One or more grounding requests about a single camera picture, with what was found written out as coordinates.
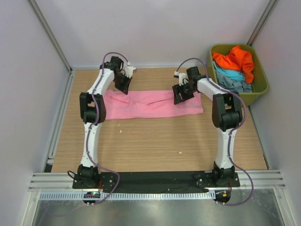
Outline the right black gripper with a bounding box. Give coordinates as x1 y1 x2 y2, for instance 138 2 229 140
172 82 196 105

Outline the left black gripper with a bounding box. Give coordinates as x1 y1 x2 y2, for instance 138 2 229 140
113 73 133 95

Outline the pink t shirt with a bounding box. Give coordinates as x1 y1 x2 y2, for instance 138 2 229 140
104 90 204 120

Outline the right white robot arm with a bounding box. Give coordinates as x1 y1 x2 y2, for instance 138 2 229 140
172 66 243 186

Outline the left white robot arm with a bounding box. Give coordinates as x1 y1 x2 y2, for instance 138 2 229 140
73 56 136 188

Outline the grey blue t shirt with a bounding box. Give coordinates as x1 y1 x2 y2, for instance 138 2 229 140
215 71 252 93

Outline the light blue t shirt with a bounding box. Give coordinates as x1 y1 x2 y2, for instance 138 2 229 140
214 64 245 81

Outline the orange t shirt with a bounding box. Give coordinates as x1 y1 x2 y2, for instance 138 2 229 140
212 46 254 84

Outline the olive green plastic bin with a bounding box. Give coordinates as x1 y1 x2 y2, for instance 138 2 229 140
208 44 269 105

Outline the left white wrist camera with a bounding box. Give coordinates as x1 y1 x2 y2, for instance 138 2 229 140
124 66 137 78

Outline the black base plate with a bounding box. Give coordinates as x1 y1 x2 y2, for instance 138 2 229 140
72 171 240 194

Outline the slotted cable duct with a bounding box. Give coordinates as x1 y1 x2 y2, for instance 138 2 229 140
39 190 215 201

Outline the right aluminium corner post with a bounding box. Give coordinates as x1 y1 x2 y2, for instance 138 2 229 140
246 0 279 46

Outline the aluminium corner post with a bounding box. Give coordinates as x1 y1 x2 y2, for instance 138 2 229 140
27 0 72 74
246 0 279 46

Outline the left aluminium corner post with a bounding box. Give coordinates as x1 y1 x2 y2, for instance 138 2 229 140
27 0 72 74

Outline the aluminium front rail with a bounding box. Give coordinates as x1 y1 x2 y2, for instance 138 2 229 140
29 170 285 194

